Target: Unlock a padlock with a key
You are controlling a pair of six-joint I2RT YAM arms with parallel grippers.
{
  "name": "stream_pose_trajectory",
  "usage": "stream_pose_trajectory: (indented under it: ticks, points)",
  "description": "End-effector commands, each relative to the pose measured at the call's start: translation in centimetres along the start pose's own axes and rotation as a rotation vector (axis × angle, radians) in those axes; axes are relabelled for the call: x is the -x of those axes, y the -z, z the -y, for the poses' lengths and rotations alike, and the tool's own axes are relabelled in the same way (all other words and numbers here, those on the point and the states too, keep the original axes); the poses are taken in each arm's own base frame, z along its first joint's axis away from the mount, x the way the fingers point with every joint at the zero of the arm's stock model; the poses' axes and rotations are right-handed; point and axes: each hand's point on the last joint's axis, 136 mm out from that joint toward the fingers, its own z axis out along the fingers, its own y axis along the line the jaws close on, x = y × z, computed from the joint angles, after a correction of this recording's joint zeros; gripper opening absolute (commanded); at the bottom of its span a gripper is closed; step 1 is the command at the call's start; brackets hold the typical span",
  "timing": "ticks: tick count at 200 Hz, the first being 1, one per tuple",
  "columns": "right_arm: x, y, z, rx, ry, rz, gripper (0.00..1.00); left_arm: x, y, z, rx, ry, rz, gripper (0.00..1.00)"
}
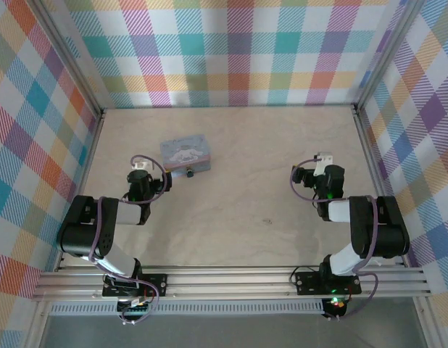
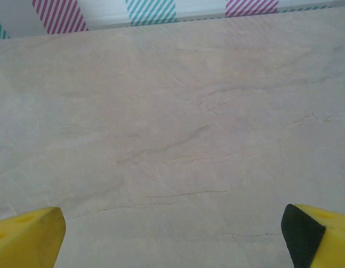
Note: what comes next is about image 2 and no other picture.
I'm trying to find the pink striped tape strip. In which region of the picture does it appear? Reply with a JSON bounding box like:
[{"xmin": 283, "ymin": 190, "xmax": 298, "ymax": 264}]
[
  {"xmin": 225, "ymin": 0, "xmax": 279, "ymax": 18},
  {"xmin": 31, "ymin": 0, "xmax": 89, "ymax": 35}
]

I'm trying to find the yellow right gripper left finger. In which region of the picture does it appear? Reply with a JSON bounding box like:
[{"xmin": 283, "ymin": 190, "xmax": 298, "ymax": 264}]
[{"xmin": 0, "ymin": 206, "xmax": 66, "ymax": 268}]

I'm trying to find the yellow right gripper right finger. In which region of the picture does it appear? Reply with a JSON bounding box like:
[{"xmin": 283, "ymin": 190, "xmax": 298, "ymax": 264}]
[{"xmin": 281, "ymin": 203, "xmax": 345, "ymax": 268}]

